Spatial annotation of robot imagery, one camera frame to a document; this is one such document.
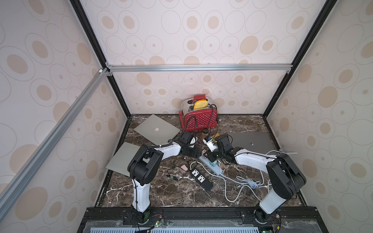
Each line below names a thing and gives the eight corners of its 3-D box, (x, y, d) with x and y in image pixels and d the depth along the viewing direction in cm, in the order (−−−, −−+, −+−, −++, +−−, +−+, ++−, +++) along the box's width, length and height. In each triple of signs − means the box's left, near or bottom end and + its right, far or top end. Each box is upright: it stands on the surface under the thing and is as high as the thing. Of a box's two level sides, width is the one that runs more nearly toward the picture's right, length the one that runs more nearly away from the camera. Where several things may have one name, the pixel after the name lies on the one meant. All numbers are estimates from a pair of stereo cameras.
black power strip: (207, 193, 83) (208, 191, 81) (188, 173, 90) (188, 171, 88) (213, 187, 85) (213, 185, 83) (194, 168, 93) (194, 166, 90)
